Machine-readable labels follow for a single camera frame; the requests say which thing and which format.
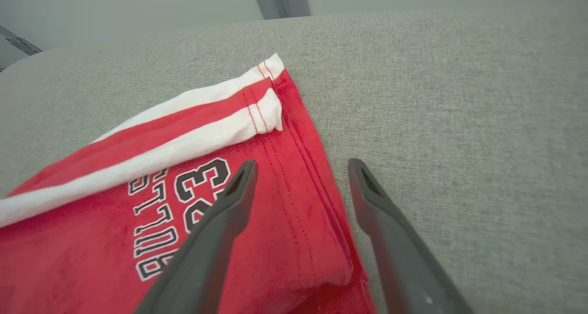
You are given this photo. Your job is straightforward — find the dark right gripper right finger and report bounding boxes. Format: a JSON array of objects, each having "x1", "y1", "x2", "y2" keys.
[{"x1": 347, "y1": 158, "x2": 474, "y2": 314}]

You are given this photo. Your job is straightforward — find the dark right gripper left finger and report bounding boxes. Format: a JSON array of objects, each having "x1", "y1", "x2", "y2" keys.
[{"x1": 133, "y1": 160, "x2": 258, "y2": 314}]

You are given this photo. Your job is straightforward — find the red bulls basketball shorts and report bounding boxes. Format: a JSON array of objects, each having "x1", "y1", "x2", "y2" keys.
[{"x1": 0, "y1": 53, "x2": 377, "y2": 314}]

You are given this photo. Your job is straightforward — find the grey fabric sofa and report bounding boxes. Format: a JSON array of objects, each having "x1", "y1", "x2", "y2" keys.
[{"x1": 0, "y1": 4, "x2": 588, "y2": 314}]

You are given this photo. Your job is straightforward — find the grey wall base rail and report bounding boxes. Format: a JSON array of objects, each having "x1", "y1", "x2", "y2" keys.
[{"x1": 0, "y1": 25, "x2": 43, "y2": 56}]

